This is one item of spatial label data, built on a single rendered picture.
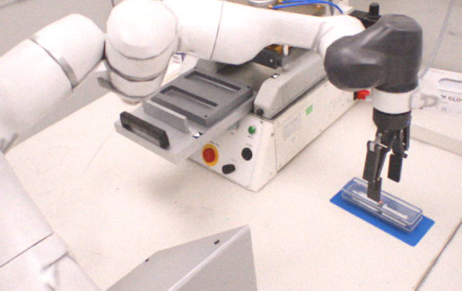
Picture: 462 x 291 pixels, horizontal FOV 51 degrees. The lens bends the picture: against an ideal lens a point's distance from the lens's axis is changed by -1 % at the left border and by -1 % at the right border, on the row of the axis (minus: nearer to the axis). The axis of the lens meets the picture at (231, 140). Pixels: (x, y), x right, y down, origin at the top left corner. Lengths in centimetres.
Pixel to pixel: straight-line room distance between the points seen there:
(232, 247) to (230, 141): 65
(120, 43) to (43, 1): 182
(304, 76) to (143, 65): 57
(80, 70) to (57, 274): 32
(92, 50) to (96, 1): 191
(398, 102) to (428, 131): 45
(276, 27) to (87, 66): 37
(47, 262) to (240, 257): 27
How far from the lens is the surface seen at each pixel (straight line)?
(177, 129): 114
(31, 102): 80
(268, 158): 124
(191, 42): 86
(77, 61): 82
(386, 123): 102
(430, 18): 165
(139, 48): 77
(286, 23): 98
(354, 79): 92
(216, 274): 67
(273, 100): 119
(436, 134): 142
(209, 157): 133
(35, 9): 257
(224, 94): 119
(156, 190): 132
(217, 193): 128
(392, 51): 93
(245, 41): 87
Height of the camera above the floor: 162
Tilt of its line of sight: 37 degrees down
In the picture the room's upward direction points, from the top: 7 degrees counter-clockwise
